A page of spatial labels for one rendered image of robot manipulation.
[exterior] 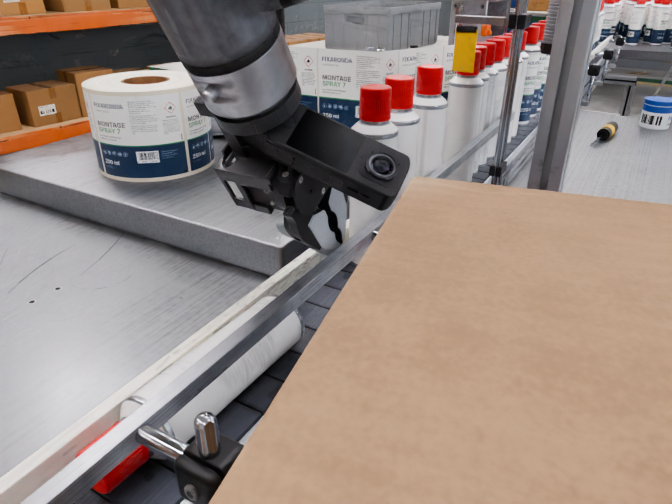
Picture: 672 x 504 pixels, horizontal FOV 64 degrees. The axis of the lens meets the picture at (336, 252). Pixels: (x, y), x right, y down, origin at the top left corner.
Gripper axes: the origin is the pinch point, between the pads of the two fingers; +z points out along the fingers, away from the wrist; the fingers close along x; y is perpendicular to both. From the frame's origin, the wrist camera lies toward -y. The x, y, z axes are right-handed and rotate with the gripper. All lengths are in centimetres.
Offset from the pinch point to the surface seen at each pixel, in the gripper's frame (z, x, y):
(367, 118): -7.3, -11.3, 0.2
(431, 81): -0.7, -25.5, -0.7
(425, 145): 5.6, -20.8, -0.9
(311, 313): 2.2, 7.3, 0.2
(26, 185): 9, -1, 65
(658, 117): 63, -95, -27
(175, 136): 7.7, -16.2, 40.8
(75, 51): 168, -213, 414
